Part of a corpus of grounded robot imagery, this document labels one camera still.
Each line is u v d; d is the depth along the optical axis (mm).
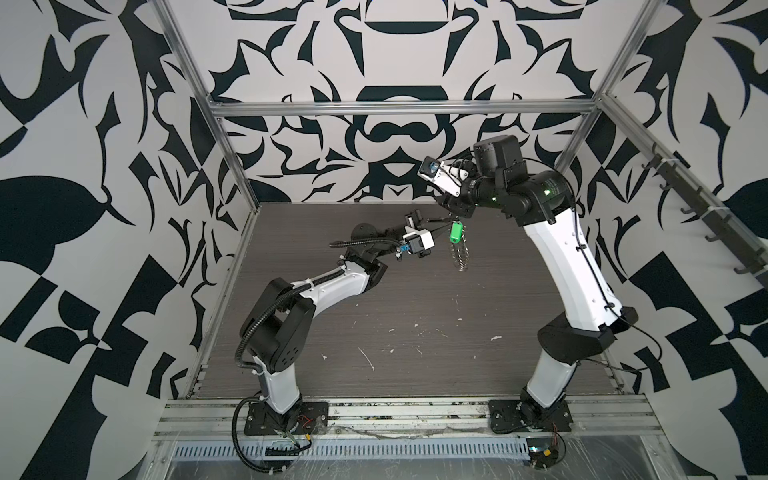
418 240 557
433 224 636
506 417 740
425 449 649
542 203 428
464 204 591
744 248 545
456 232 624
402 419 759
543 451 713
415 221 643
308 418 729
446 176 541
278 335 471
